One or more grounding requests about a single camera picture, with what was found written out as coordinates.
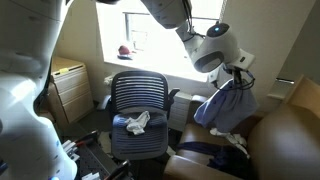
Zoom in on light blue shirt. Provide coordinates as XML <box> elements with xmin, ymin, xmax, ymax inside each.
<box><xmin>194</xmin><ymin>80</ymin><xmax>258</xmax><ymax>133</ymax></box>

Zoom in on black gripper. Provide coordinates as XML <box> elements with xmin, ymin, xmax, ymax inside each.
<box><xmin>231</xmin><ymin>67</ymin><xmax>249</xmax><ymax>88</ymax></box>

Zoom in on brown leather armchair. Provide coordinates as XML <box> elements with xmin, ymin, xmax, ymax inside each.
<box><xmin>163</xmin><ymin>77</ymin><xmax>320</xmax><ymax>180</ymax></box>

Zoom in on dark navy garment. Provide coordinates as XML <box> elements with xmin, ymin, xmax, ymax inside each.
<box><xmin>177</xmin><ymin>142</ymin><xmax>249</xmax><ymax>178</ymax></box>

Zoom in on small white cloth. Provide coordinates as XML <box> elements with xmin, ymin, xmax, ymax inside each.
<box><xmin>125</xmin><ymin>111</ymin><xmax>150</xmax><ymax>135</ymax></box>

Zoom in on yellow sticky note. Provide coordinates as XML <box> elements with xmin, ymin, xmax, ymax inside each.
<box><xmin>59</xmin><ymin>68</ymin><xmax>69</xmax><ymax>74</ymax></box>

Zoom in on light wood drawer cabinet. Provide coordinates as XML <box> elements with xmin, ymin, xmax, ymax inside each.
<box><xmin>48</xmin><ymin>57</ymin><xmax>94</xmax><ymax>129</ymax></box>

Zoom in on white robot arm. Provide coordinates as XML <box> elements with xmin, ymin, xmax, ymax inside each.
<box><xmin>0</xmin><ymin>0</ymin><xmax>255</xmax><ymax>180</ymax></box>

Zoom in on black perforated equipment tray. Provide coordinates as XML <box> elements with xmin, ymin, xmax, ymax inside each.
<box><xmin>62</xmin><ymin>131</ymin><xmax>132</xmax><ymax>180</ymax></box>

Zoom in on beige khaki shorts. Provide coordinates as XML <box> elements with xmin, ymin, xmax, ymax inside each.
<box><xmin>98</xmin><ymin>132</ymin><xmax>111</xmax><ymax>153</ymax></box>

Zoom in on red cap on windowsill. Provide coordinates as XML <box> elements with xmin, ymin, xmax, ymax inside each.
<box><xmin>117</xmin><ymin>45</ymin><xmax>133</xmax><ymax>60</ymax></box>

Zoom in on white cloth on armchair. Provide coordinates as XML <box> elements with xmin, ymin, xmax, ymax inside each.
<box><xmin>210</xmin><ymin>128</ymin><xmax>250</xmax><ymax>158</ymax></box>

